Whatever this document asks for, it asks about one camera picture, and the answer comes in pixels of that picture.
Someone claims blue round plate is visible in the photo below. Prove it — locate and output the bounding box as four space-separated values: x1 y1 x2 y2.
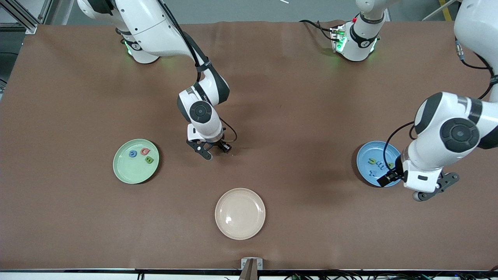
356 141 403 188

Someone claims beige round plate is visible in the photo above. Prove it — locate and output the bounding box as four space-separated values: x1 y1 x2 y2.
215 188 266 240

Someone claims green round plate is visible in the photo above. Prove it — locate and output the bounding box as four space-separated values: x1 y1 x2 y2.
112 139 160 184

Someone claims brown table mat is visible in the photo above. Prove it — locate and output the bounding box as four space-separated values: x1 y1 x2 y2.
0 20 498 271

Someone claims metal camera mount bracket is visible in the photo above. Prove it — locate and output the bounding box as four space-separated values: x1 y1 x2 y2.
238 257 264 280

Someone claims black left base cable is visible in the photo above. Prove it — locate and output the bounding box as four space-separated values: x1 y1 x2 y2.
299 19 336 41

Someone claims aluminium frame profile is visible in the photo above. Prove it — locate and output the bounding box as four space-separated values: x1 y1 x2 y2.
0 0 53 35

